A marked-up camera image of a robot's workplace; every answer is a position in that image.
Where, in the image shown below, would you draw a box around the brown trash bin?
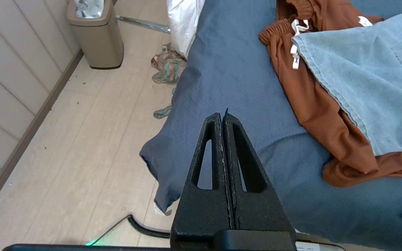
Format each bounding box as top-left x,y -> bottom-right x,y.
67,0 -> 124,69

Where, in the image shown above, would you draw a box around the black corrugated hose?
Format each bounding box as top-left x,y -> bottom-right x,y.
128,214 -> 171,239

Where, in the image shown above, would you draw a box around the white plastic bin bag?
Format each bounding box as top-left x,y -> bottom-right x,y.
75,0 -> 104,18

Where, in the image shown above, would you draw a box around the grey metal rod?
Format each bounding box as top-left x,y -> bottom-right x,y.
117,15 -> 171,34

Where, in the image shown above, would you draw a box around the blue bed sheet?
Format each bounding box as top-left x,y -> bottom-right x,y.
139,0 -> 402,251

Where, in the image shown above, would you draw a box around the light blue denim jeans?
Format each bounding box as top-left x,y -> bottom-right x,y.
291,12 -> 402,229

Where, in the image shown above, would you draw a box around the teal brown patterned slipper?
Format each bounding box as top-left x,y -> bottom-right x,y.
153,105 -> 172,120

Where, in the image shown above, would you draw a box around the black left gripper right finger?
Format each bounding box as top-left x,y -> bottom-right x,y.
222,108 -> 298,251

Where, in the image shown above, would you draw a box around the teal patterned cloth on floor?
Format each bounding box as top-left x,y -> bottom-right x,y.
151,43 -> 187,85

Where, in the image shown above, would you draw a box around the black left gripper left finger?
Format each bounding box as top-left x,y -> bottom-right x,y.
170,112 -> 235,251

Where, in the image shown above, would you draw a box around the rust brown shorts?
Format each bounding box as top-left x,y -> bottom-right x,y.
259,0 -> 402,188

